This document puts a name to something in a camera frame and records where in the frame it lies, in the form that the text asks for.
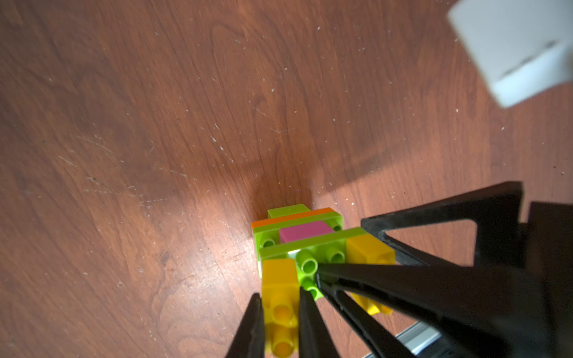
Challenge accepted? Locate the orange 2x4 lego brick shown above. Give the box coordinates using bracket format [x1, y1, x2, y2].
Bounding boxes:
[251, 208, 335, 229]

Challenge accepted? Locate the pink 2x2 lego brick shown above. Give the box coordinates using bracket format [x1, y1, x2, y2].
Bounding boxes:
[279, 221, 334, 244]

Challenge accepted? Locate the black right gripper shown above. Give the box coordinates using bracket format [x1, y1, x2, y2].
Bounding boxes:
[315, 180, 573, 358]

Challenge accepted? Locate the small green 2x2 lego brick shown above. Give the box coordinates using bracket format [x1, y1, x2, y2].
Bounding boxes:
[267, 204, 310, 219]

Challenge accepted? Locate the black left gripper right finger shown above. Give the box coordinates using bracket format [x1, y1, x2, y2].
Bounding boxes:
[298, 288, 340, 358]

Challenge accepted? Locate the yellow lego brick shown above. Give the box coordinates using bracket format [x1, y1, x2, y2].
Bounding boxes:
[261, 259, 300, 357]
[346, 234, 395, 316]

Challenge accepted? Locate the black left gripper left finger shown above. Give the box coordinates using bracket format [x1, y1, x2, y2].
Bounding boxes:
[225, 293, 266, 358]

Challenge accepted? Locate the green 2x4 lego brick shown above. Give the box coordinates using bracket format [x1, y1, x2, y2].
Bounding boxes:
[258, 228, 366, 301]
[252, 211, 343, 262]

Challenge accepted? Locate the aluminium front rail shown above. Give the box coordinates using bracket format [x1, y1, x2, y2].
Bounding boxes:
[362, 319, 449, 358]

